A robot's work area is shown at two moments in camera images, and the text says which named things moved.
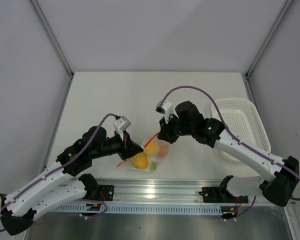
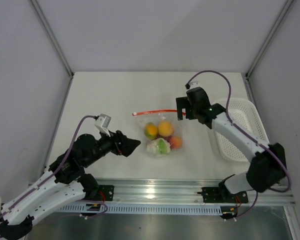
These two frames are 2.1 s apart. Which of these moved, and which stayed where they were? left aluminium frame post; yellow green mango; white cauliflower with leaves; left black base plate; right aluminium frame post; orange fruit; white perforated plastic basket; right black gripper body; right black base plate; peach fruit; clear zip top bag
Moved: white cauliflower with leaves; right black gripper body; clear zip top bag; orange fruit; yellow green mango; peach fruit
Stayed: left black base plate; left aluminium frame post; right aluminium frame post; white perforated plastic basket; right black base plate
